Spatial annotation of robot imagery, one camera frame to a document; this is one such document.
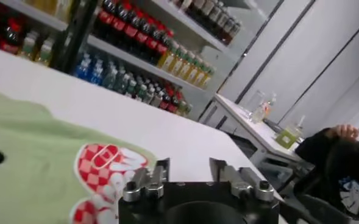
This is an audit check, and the small dark bottle white cap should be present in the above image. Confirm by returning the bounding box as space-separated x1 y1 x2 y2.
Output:
151 89 164 108
135 82 147 102
143 86 155 105
124 75 137 97

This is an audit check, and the person in black clothes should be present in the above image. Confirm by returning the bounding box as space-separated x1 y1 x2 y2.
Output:
291 127 359 224

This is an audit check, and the light green t-shirt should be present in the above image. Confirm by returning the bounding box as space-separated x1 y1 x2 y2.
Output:
0 88 158 224

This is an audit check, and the clear water bottle red label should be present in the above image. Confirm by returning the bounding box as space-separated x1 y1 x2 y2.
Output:
246 89 266 116
252 93 277 124

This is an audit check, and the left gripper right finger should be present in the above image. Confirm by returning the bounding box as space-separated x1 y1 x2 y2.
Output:
208 157 275 202

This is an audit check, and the yellow drink bottle white label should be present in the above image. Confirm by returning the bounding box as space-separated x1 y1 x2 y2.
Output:
275 115 305 150

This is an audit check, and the dark bottle beige label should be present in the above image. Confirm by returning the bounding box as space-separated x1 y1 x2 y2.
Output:
221 18 235 42
206 5 221 30
214 12 229 36

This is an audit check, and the white drinks display rack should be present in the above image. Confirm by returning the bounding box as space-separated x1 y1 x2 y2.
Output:
60 0 283 122
0 0 88 74

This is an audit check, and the white side table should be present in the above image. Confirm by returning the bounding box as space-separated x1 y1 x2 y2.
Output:
199 93 308 171

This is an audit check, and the blue water bottle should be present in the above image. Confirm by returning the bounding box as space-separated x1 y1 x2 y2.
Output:
74 53 91 80
90 59 104 86

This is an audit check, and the yellow tea bottle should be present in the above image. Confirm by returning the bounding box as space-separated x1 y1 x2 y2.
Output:
170 47 187 76
179 51 195 80
201 66 215 89
187 56 203 85
194 62 209 88
158 42 179 69

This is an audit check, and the clear green bottle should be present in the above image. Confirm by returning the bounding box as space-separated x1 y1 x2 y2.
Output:
115 68 128 94
102 62 118 89

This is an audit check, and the person bare hand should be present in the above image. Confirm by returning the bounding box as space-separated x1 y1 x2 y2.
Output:
325 124 359 141

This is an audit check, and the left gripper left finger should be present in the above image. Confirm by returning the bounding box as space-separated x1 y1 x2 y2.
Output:
123 157 171 203

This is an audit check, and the small cola bottle red cap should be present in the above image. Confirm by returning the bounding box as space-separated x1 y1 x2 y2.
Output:
159 86 172 111
0 18 23 55
167 91 183 114

